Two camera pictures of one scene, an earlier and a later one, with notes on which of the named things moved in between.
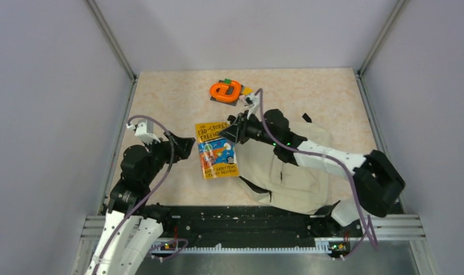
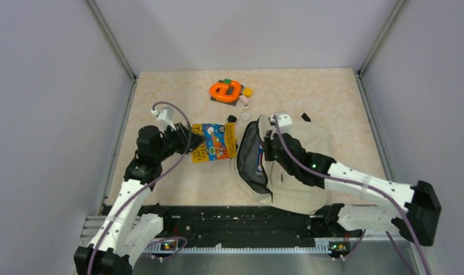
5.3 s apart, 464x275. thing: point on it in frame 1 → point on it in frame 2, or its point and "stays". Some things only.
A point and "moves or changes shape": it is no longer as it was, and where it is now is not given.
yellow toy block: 247,90 stays
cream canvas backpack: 286,184 stays
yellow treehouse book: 217,152 moves or changes shape
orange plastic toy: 226,92 stays
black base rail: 260,228 stays
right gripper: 232,132 → 267,145
